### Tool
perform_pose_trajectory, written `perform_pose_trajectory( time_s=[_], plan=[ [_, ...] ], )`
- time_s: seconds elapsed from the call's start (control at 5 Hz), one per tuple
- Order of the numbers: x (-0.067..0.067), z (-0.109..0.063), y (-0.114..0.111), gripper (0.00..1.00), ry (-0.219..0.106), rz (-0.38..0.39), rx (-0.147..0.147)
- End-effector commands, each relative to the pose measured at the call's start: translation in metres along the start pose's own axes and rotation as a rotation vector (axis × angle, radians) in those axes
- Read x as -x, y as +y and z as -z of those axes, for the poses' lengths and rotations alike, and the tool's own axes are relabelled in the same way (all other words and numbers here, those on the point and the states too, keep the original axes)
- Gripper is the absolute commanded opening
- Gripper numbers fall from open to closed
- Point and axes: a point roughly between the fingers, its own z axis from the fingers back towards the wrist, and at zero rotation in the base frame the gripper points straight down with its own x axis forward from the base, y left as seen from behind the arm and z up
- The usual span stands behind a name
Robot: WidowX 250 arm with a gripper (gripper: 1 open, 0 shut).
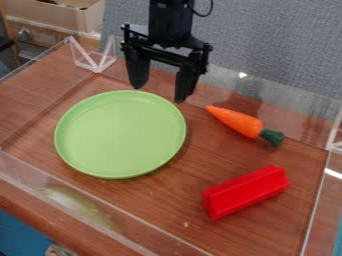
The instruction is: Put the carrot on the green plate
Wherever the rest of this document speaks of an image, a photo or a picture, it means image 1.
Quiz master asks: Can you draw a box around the clear acrylic tray enclosure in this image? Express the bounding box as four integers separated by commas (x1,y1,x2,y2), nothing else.
0,43,342,256

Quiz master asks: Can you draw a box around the green plate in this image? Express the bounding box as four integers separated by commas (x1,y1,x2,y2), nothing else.
53,90,187,179

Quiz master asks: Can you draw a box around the orange toy carrot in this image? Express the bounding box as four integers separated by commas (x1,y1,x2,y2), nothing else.
204,106,284,146

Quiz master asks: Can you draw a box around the clear acrylic corner bracket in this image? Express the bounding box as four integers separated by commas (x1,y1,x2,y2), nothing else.
64,36,117,73

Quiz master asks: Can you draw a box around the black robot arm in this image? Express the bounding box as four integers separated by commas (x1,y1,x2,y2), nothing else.
120,0,213,103

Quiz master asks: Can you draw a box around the red plastic block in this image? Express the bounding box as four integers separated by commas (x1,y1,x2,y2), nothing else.
201,165,291,220

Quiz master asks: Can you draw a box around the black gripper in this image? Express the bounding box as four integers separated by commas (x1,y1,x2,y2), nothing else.
120,23,212,103

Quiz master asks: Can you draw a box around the black cable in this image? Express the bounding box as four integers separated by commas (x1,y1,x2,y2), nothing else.
185,0,215,18

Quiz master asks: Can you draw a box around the beige wooden drawer cabinet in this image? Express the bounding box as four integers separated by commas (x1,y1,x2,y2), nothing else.
0,0,105,48

